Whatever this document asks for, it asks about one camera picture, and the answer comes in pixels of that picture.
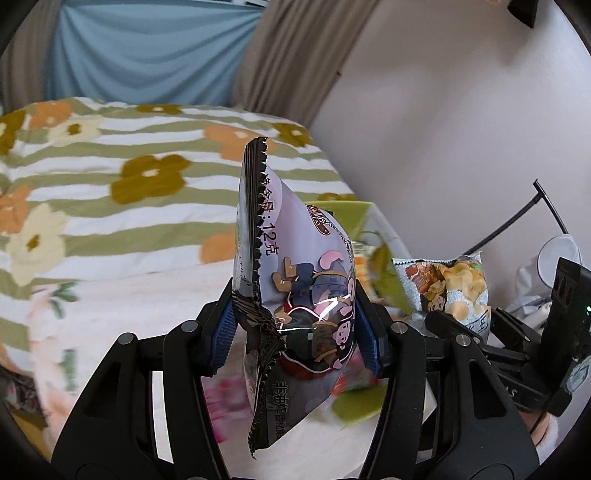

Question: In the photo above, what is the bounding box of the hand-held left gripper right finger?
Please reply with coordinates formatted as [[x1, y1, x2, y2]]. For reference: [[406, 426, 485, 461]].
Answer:
[[353, 279, 541, 480]]

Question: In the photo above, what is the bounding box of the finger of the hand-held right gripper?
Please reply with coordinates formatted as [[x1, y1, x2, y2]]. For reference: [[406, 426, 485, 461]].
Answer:
[[489, 307, 548, 352], [424, 310, 485, 347]]

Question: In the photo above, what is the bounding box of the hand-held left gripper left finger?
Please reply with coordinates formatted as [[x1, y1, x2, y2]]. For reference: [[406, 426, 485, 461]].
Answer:
[[51, 277, 250, 480]]

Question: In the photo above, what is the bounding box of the cream chips snack packet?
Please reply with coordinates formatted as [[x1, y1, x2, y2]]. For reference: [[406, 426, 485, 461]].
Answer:
[[392, 251, 490, 333]]

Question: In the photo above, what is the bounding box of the grey cartoon snack packet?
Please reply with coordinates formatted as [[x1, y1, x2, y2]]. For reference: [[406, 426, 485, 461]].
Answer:
[[231, 137, 358, 460]]

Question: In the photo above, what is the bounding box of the white plastic bag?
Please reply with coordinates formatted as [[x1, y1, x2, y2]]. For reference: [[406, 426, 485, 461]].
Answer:
[[505, 265, 555, 333]]

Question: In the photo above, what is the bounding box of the pink snack packet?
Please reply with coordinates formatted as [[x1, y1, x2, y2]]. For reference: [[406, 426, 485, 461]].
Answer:
[[203, 374, 250, 444]]

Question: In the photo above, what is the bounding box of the round white-rimmed disc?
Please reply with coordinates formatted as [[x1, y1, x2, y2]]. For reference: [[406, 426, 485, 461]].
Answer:
[[538, 233, 583, 287]]

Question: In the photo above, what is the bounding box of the striped floral blanket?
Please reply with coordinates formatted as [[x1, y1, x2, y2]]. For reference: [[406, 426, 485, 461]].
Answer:
[[0, 97, 416, 462]]

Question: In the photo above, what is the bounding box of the beige curtain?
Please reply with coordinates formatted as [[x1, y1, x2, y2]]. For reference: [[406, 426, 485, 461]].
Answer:
[[231, 0, 384, 125], [0, 14, 61, 114]]

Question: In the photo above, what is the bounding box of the blue cloth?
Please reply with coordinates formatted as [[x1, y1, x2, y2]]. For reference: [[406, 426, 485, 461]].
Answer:
[[44, 0, 269, 109]]

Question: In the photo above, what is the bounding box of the black wall-mounted object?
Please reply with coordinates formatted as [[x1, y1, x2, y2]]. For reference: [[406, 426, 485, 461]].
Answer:
[[505, 0, 539, 28]]

